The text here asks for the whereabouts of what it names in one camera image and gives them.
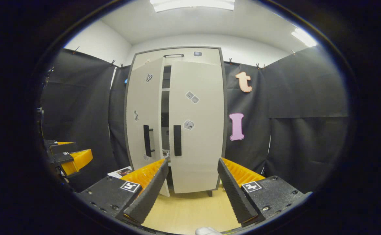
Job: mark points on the black backdrop cloth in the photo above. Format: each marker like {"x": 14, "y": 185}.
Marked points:
{"x": 308, "y": 98}

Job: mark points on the white cabinet drawer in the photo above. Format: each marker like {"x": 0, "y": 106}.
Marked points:
{"x": 206, "y": 55}

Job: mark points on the white shoe cabinet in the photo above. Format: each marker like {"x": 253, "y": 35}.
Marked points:
{"x": 197, "y": 147}

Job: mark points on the white portrait cover book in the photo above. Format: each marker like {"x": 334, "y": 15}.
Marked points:
{"x": 120, "y": 172}

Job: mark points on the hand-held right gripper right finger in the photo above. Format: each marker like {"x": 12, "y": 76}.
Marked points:
{"x": 237, "y": 195}

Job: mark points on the ceiling light panel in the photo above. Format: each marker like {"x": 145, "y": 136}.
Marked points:
{"x": 304, "y": 37}

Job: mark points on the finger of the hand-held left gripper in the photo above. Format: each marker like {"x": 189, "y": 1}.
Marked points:
{"x": 61, "y": 158}
{"x": 61, "y": 148}

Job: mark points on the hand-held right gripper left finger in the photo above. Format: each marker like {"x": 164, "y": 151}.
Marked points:
{"x": 148, "y": 195}

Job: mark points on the white shoe cabinet door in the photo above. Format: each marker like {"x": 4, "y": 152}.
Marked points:
{"x": 200, "y": 147}
{"x": 138, "y": 98}

